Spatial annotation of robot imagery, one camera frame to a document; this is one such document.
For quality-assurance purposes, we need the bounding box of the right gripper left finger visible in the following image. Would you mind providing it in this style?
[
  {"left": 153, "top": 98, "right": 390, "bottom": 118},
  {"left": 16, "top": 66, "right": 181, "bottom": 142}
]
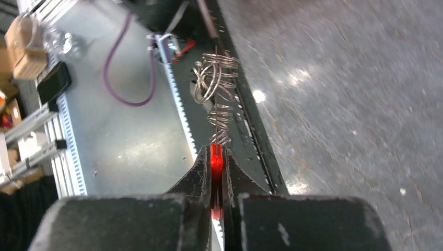
[{"left": 166, "top": 146, "right": 212, "bottom": 250}]

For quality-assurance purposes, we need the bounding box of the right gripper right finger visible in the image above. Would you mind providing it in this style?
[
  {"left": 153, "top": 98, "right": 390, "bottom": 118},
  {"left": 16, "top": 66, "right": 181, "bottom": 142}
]
[{"left": 221, "top": 146, "right": 269, "bottom": 250}]

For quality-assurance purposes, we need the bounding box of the grey red key holder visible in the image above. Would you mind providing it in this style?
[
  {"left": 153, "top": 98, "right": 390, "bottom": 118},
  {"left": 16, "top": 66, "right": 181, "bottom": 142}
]
[{"left": 193, "top": 53, "right": 239, "bottom": 220}]

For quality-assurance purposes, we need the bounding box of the black smartphone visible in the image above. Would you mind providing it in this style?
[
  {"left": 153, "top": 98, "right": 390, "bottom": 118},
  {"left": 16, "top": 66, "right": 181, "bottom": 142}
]
[{"left": 37, "top": 62, "right": 72, "bottom": 105}]

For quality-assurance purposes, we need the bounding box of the seated person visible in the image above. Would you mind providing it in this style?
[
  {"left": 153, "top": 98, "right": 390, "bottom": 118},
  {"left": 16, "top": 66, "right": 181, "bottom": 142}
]
[{"left": 1, "top": 175, "right": 58, "bottom": 250}]

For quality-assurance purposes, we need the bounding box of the clear glass cup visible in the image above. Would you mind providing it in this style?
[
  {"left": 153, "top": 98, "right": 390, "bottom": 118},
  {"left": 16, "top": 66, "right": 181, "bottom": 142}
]
[{"left": 19, "top": 16, "right": 85, "bottom": 61}]

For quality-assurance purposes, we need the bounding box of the cardboard box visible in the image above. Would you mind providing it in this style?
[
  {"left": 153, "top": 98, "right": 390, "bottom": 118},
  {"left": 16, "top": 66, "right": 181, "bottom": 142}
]
[{"left": 5, "top": 15, "right": 48, "bottom": 80}]

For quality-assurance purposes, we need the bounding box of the white slotted cable duct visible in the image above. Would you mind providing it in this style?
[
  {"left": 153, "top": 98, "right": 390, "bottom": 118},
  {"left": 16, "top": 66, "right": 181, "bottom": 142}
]
[{"left": 45, "top": 52, "right": 89, "bottom": 198}]

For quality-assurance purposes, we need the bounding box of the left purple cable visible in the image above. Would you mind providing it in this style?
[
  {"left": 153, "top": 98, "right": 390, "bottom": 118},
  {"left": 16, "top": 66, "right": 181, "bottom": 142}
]
[{"left": 101, "top": 10, "right": 157, "bottom": 107}]

